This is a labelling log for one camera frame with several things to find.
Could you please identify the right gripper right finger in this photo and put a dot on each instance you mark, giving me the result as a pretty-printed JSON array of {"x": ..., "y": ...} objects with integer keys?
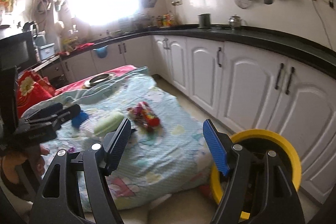
[{"x": 218, "y": 150}]

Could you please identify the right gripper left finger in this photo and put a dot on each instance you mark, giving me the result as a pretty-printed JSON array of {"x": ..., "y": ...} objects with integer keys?
[{"x": 58, "y": 198}]

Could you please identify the blue cloth ball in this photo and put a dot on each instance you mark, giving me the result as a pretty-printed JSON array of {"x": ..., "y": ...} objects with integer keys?
[{"x": 79, "y": 119}]

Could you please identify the red colourful snack wrapper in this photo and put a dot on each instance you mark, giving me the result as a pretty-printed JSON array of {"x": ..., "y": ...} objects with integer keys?
[{"x": 144, "y": 116}]

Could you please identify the purple foil wrapper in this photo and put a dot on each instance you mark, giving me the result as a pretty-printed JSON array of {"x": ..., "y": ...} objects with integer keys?
[{"x": 71, "y": 150}]

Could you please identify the yellow rimmed trash bin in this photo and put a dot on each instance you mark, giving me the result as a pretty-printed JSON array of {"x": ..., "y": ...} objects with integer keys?
[{"x": 262, "y": 145}]

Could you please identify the left hand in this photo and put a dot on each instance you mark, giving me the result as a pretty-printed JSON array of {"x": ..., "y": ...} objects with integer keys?
[{"x": 14, "y": 159}]

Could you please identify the red floral cloth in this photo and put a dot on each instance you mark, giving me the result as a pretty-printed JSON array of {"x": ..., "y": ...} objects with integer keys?
[{"x": 32, "y": 89}]

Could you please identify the blue plastic storage box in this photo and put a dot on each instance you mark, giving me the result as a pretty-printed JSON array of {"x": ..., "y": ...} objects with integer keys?
[{"x": 46, "y": 51}]

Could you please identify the light blue cartoon bedsheet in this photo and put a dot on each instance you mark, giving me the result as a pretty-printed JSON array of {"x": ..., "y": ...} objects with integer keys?
[{"x": 172, "y": 158}]

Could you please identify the metal bowl on table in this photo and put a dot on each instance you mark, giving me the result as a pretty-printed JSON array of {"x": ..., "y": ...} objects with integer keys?
[{"x": 101, "y": 78}]

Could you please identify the white base cabinets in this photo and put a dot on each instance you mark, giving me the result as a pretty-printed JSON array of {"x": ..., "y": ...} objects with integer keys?
[{"x": 241, "y": 86}]

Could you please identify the blue hanging basket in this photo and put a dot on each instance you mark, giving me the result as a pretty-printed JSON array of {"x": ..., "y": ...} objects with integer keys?
[{"x": 102, "y": 52}]

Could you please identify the black countertop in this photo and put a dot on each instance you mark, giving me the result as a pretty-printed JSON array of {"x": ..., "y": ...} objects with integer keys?
[{"x": 295, "y": 47}]

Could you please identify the steel teapot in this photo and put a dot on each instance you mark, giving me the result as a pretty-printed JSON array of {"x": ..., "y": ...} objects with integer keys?
[{"x": 235, "y": 22}]

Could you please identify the dark metal pot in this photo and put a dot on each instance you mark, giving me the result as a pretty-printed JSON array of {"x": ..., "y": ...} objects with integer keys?
[{"x": 204, "y": 21}]

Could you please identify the condiment bottles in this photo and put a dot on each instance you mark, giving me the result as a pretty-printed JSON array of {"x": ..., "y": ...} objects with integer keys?
[{"x": 166, "y": 20}]

